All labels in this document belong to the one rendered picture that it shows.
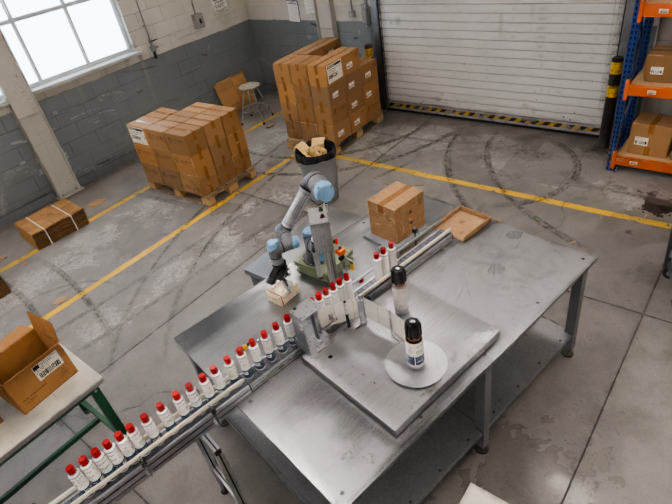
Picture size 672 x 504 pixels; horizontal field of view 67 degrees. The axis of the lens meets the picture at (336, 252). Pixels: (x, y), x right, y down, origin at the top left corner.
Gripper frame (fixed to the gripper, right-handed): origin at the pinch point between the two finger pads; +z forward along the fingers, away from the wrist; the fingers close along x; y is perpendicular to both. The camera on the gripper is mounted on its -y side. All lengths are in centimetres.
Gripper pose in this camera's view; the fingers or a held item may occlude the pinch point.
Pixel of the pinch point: (281, 290)
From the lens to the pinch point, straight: 319.9
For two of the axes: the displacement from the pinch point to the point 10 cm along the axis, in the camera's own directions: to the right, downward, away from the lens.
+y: 6.1, -5.3, 5.9
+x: -7.8, -2.7, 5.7
